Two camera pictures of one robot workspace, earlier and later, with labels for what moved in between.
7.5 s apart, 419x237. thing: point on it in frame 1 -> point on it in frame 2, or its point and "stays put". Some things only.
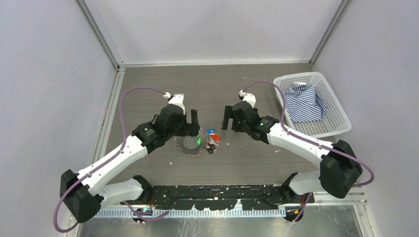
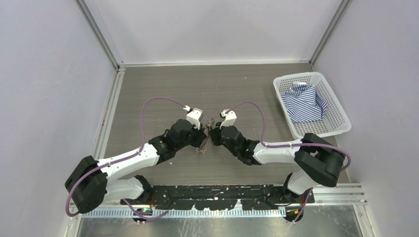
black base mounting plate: (226, 197) stays put
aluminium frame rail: (118, 73) stays put
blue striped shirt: (303, 103) stays put
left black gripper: (189, 129) -> (199, 135)
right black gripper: (230, 113) -> (216, 133)
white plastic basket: (312, 107) stays put
